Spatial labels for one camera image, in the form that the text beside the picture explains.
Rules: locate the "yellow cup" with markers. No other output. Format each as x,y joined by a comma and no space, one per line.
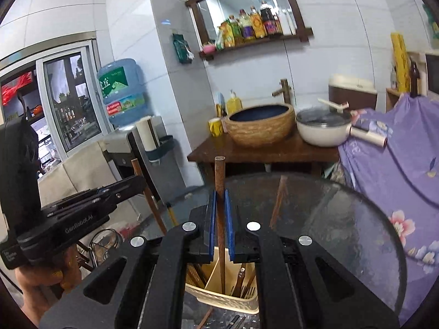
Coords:
215,127

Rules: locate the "purple floral cloth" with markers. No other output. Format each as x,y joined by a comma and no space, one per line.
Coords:
394,185

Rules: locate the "yellow oil bottle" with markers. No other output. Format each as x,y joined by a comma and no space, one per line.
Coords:
247,25

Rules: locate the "wooden framed mirror shelf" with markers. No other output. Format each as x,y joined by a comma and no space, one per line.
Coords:
197,17

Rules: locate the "green bottle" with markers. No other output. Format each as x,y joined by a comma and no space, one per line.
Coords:
235,30

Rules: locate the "beige plastic utensil holder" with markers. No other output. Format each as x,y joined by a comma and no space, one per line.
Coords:
223,303

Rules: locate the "bronze faucet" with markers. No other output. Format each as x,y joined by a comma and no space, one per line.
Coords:
285,90

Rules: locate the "dark sauce bottle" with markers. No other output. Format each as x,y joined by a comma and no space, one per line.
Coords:
268,20

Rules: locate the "white paper cup dispenser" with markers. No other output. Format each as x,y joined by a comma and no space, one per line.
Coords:
147,133

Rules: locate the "brown white rice cooker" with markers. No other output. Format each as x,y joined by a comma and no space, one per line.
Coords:
349,90

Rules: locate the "orange teapot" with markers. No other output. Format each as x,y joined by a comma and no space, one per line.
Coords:
36,110

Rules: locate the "pink bowl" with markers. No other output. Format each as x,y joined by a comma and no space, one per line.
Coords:
208,47

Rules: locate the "black gold-tipped chopstick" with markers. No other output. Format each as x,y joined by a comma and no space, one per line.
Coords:
170,212

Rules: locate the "wooden washstand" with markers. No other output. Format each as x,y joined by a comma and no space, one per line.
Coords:
260,154

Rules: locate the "white rice paddle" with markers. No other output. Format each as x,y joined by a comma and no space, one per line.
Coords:
332,104

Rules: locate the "red decoration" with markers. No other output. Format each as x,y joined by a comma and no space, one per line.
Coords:
17,87

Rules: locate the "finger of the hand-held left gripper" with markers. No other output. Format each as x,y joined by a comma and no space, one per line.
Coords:
99,205
120,185

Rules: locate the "grey water dispenser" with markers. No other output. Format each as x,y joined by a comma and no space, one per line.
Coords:
116,142

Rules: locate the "white plastic bottle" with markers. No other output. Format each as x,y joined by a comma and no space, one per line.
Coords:
285,23

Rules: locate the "brown glass bottle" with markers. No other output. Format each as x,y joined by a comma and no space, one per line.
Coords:
415,78

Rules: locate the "blue water jug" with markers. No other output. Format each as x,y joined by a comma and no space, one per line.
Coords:
123,89

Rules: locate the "yellow soap bottle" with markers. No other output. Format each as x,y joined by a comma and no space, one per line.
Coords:
234,104

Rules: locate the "white microwave oven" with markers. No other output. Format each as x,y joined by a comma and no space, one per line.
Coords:
432,75

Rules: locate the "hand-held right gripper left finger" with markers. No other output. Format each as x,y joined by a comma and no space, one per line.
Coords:
213,226

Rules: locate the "aluminium sliding window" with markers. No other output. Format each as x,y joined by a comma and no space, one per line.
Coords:
98,75

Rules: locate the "yellow wrapped roll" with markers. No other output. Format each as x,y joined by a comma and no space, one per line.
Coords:
400,61

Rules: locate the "white pan with lid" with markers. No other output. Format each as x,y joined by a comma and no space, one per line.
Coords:
322,133

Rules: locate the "green hanging packet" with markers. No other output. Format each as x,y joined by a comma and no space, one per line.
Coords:
181,48

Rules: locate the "woven pattern wash basin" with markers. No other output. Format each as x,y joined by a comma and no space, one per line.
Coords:
260,128

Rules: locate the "yellow seasoning packet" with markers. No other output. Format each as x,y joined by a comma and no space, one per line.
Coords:
225,37

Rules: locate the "person's left hand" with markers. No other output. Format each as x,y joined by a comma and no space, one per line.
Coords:
41,288

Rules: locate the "beige cloth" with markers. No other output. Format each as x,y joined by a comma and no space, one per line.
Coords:
85,171

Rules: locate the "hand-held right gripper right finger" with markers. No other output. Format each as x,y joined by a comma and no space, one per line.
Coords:
229,226

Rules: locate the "orange label bottle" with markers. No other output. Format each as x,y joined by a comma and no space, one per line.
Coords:
257,24

